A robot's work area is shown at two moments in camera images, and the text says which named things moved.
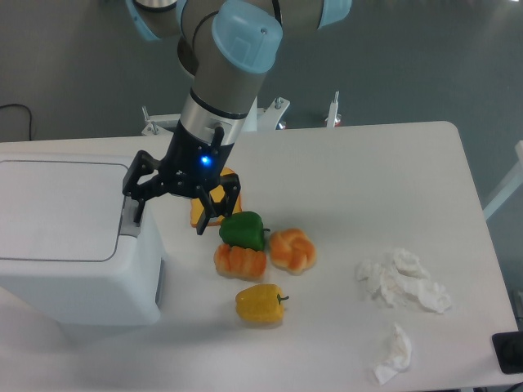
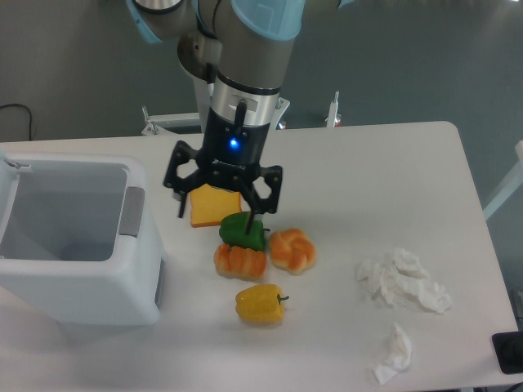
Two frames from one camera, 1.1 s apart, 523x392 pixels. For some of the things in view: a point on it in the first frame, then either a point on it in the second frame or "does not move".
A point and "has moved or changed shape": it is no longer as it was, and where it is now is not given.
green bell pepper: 243,229 does not move
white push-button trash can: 69,241 has moved or changed shape
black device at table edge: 508,347 does not move
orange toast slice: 216,194 does not move
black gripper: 189,165 to 233,149
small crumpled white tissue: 400,361 does not move
